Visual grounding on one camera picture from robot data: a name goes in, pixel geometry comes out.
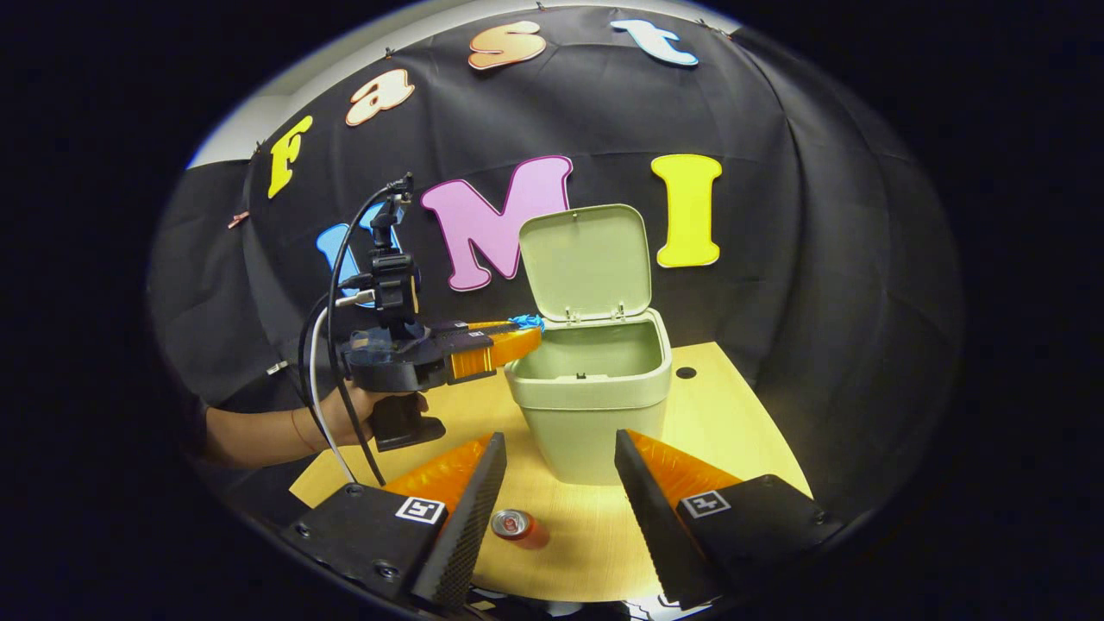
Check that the silver cloth clip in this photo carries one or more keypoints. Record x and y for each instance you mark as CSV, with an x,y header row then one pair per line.
x,y
276,368

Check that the green desktop garbage bin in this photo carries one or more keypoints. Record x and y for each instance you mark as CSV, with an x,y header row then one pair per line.
x,y
595,414

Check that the copper cloth clip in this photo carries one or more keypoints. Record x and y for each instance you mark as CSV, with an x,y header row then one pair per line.
x,y
238,219

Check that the red pop can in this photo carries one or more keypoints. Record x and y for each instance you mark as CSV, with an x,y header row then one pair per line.
x,y
517,526

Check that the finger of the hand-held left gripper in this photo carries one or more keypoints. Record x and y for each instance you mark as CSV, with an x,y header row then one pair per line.
x,y
500,349
483,329

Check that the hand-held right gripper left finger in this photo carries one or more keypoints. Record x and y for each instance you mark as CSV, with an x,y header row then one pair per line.
x,y
470,526

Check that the blue paper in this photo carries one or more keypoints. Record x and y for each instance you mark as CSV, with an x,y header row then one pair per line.
x,y
526,322

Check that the black backdrop cloth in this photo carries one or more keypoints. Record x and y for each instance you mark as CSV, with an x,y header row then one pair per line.
x,y
776,259

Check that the wooden desktop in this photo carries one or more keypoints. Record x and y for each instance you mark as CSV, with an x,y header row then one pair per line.
x,y
724,431

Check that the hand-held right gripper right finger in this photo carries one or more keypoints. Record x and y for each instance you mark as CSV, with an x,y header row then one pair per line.
x,y
651,517

